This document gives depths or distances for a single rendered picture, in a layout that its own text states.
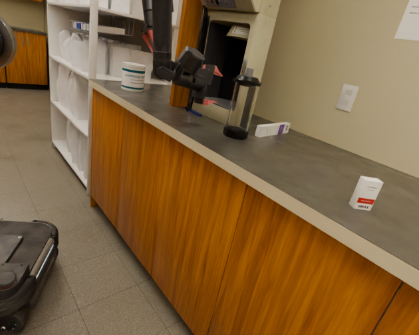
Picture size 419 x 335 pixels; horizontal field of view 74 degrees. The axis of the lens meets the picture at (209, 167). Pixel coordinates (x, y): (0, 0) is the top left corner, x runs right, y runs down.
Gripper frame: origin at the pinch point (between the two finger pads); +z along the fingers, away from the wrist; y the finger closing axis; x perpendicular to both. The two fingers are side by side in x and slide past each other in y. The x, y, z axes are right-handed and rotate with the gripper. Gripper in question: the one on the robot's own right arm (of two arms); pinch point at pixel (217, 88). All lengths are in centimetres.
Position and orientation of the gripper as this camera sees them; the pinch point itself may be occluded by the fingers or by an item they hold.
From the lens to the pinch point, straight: 110.9
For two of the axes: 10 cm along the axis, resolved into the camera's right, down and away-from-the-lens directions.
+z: 7.1, 0.2, 7.0
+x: -6.6, -3.1, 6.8
